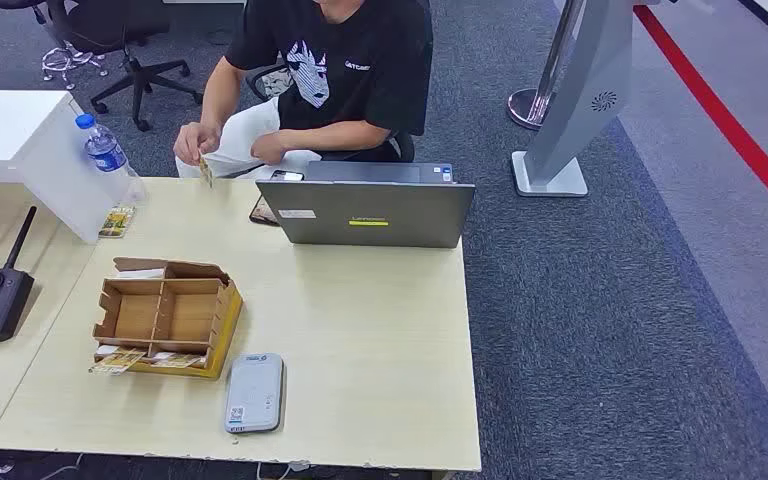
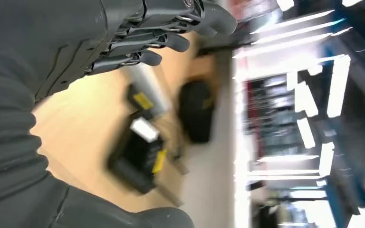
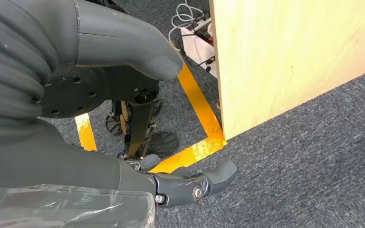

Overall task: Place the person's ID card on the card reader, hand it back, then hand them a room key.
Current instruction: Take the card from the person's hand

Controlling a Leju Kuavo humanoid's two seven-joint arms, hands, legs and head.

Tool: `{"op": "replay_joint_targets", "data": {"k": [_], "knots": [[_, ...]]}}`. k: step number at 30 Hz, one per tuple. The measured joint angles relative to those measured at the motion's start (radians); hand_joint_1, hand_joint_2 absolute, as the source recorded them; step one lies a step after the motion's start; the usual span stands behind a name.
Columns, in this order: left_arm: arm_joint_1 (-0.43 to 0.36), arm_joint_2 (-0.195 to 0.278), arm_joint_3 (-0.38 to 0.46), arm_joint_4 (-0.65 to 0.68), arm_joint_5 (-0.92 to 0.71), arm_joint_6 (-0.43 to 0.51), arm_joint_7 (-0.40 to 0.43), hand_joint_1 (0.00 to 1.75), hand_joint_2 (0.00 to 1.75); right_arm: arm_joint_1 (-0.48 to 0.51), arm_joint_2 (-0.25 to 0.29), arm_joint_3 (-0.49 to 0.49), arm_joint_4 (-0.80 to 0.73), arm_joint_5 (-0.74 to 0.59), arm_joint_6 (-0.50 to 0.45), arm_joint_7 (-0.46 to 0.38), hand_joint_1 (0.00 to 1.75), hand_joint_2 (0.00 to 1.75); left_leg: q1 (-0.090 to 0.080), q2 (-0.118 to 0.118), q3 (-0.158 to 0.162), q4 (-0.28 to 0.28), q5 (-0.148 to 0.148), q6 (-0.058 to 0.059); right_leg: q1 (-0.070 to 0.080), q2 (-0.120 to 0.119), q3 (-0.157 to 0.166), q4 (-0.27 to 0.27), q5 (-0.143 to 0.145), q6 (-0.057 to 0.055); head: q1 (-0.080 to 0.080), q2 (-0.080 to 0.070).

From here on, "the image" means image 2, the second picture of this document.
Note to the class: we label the light wood side desk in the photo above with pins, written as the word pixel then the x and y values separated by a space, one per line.
pixel 81 126

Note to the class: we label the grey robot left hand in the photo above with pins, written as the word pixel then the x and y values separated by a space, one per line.
pixel 44 25

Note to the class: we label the small black device yellow label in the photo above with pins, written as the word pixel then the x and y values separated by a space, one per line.
pixel 140 99

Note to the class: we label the black office chair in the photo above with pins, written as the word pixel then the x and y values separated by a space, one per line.
pixel 195 113

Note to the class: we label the dark storage shelf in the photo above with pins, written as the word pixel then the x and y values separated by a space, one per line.
pixel 270 119

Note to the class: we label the ribbed grey left arm sleeve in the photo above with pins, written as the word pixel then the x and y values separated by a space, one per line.
pixel 6 126

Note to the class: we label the black remote controller with antennas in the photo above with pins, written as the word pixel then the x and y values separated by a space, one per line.
pixel 135 157

